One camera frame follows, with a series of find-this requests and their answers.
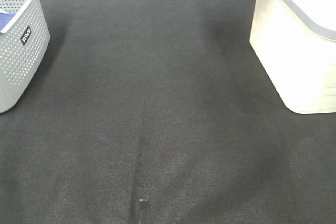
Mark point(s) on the grey perforated plastic basket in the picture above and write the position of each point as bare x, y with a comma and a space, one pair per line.
24, 41

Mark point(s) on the black table cloth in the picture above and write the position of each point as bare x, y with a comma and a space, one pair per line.
159, 110

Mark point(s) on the white plastic basket grey rim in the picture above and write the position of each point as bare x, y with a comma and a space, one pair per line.
295, 42

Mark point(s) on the blue cloth in basket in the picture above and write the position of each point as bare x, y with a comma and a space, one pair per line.
5, 18

